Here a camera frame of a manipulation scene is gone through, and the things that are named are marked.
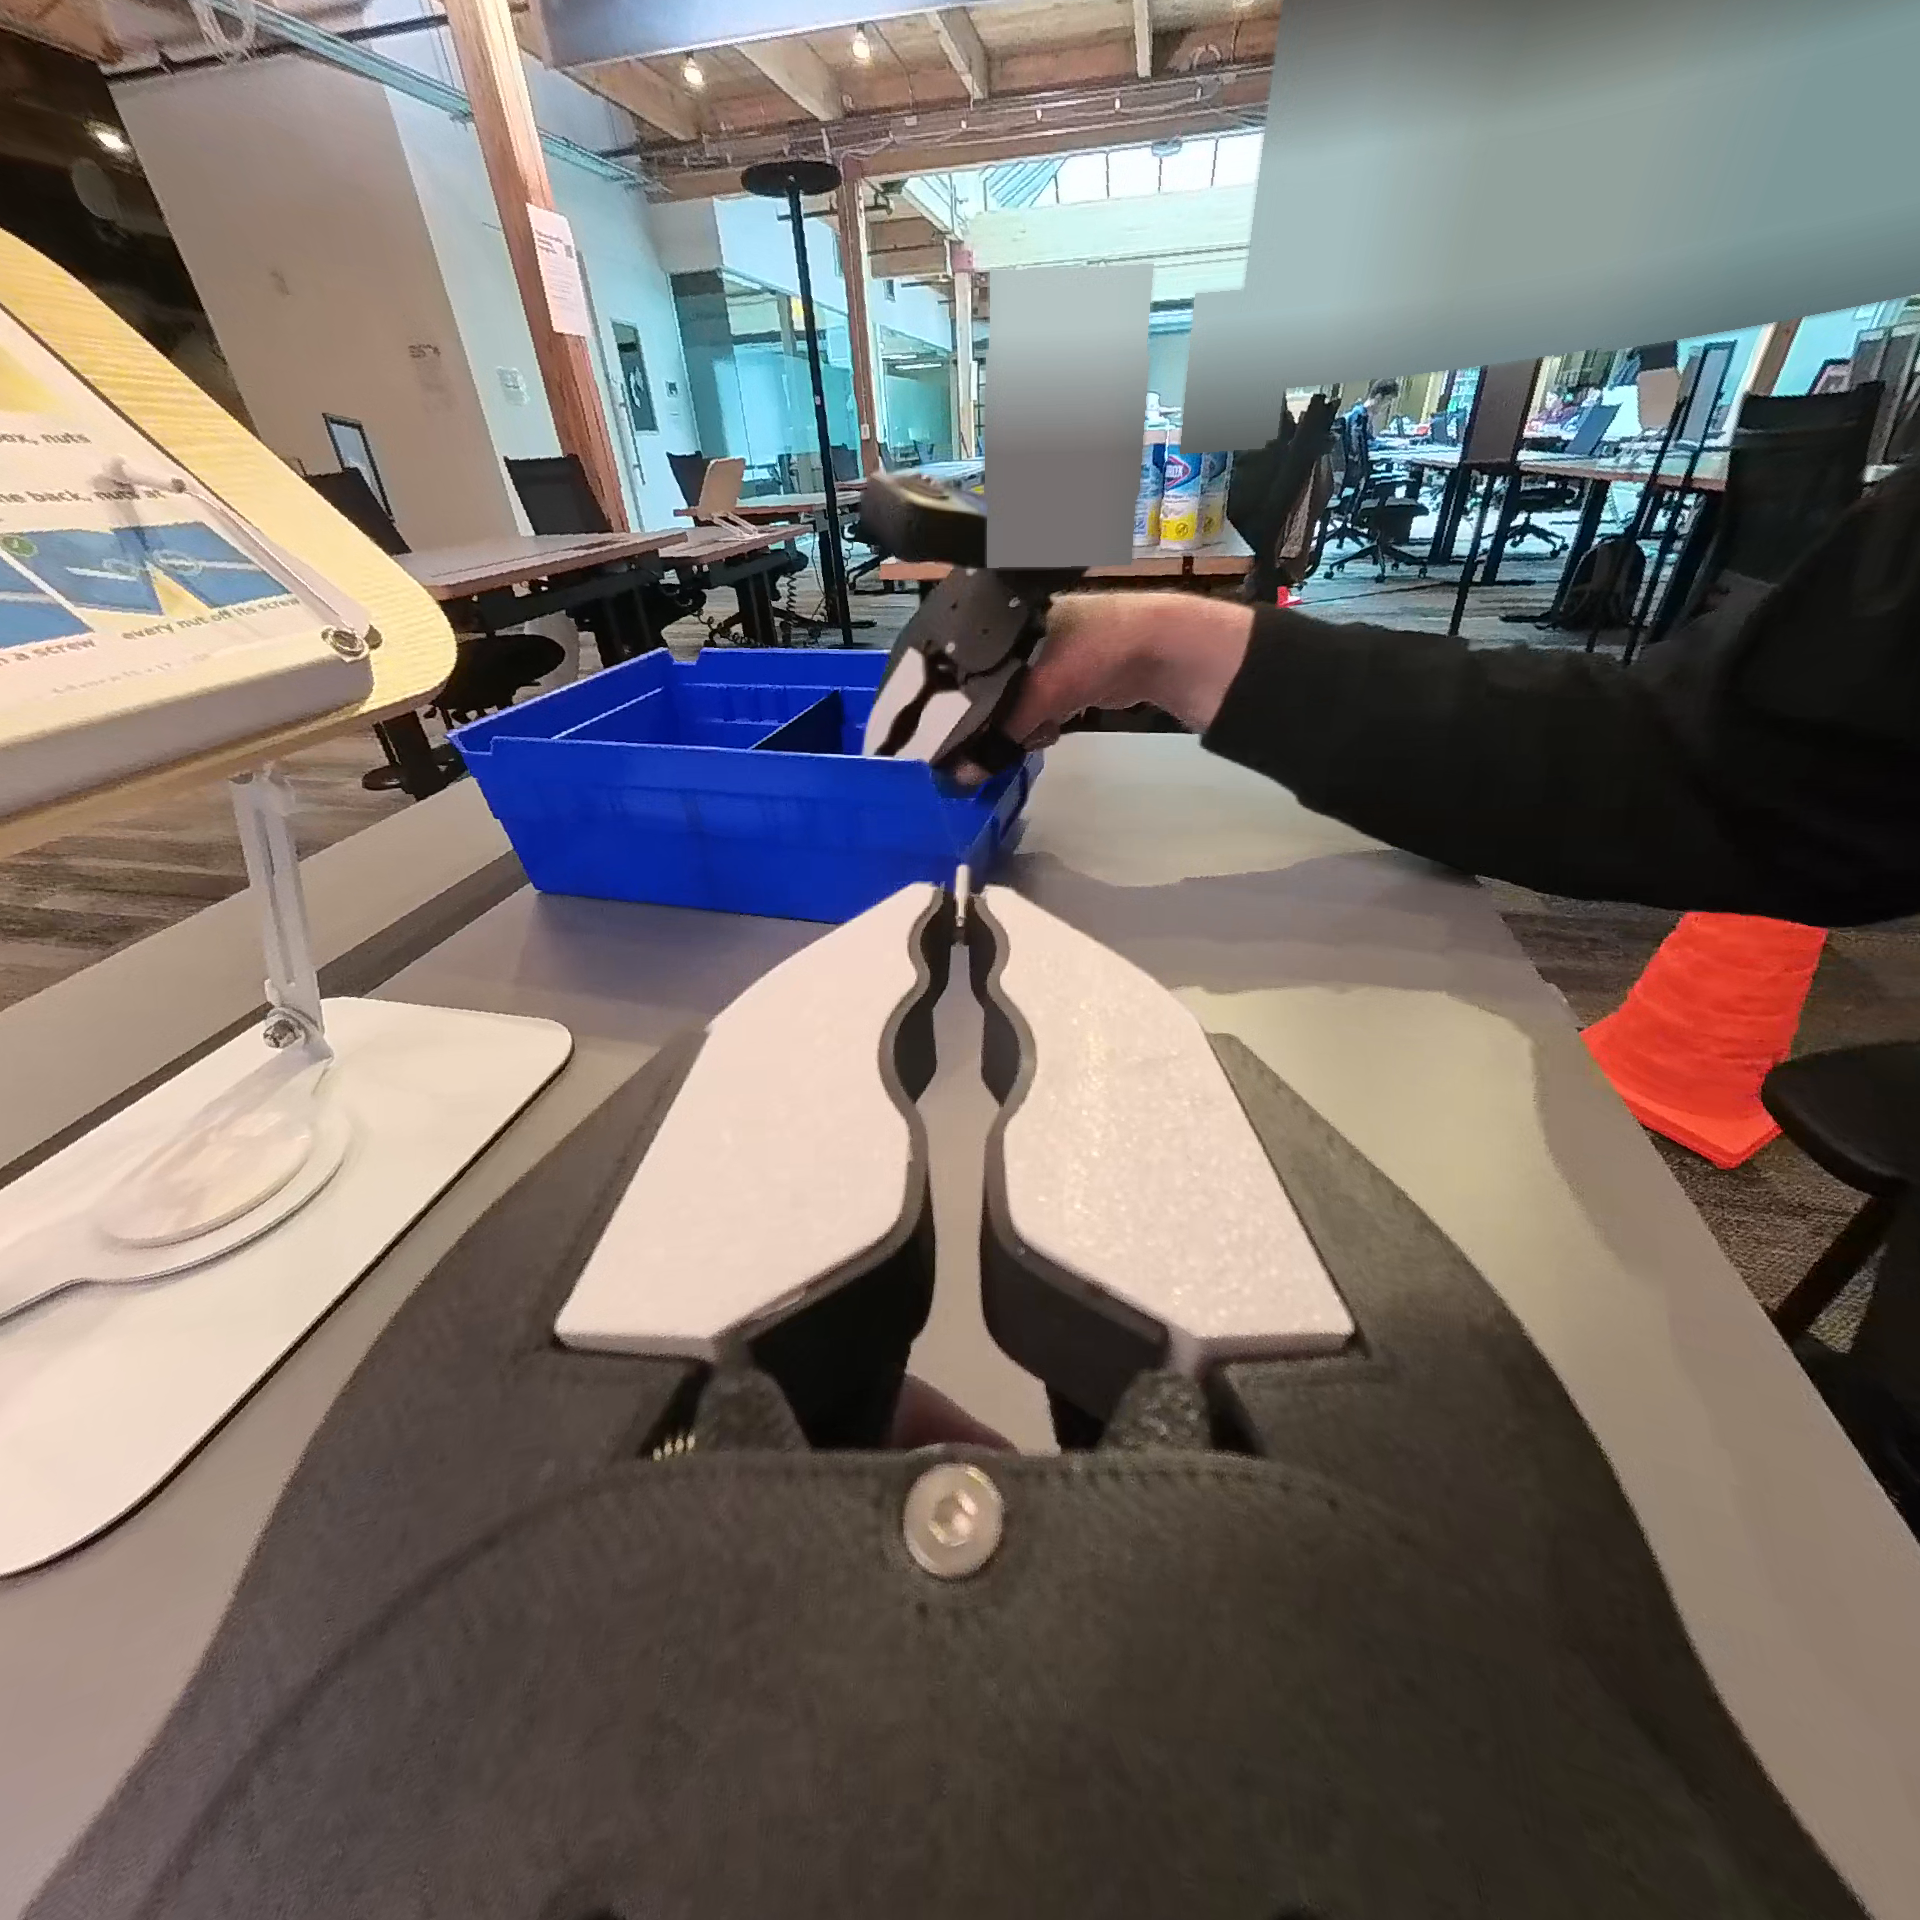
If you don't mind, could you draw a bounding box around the brown office desk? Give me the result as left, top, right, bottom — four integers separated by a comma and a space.
660, 523, 819, 649
393, 531, 670, 669

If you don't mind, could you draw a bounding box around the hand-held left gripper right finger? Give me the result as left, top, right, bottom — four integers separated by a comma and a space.
959, 890, 1359, 1374

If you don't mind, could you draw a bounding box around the white paper notice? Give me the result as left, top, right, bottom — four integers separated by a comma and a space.
525, 202, 589, 336

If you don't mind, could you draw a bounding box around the person's left hand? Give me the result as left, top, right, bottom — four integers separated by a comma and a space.
896, 1381, 1019, 1456

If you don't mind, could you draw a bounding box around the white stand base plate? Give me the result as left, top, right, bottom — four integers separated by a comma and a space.
0, 994, 576, 1581

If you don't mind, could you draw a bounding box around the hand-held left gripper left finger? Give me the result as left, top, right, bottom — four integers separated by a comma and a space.
552, 884, 939, 1364

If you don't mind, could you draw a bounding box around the tall black mesh chair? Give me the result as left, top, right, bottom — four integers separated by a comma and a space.
1625, 383, 1888, 663

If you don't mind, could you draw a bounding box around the black backpack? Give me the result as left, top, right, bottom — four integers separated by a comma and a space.
1552, 537, 1650, 631

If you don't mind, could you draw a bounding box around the person's right forearm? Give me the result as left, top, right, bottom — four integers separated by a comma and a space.
1200, 466, 1920, 931

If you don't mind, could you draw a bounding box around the wooden instruction board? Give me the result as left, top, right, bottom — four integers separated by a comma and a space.
0, 225, 459, 866

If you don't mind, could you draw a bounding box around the orange traffic cone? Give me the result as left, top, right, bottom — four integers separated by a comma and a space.
1578, 911, 1831, 1169

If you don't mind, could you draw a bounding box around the wooden table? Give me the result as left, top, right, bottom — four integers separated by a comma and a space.
876, 525, 1259, 591

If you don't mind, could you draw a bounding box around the black floor lamp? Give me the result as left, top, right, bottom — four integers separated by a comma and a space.
740, 156, 882, 643

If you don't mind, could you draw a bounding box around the small black framed screen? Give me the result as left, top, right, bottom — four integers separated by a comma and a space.
322, 414, 394, 519

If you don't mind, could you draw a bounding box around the clear acrylic board stand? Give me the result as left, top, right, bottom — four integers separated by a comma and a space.
0, 762, 354, 1331

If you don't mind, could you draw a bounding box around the black office chair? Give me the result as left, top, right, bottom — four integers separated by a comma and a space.
500, 452, 617, 540
306, 466, 568, 725

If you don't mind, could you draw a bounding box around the blue plastic bin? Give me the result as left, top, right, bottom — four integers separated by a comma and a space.
449, 645, 1042, 925

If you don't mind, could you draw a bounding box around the person's right hand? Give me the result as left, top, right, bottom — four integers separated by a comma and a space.
1006, 587, 1259, 750

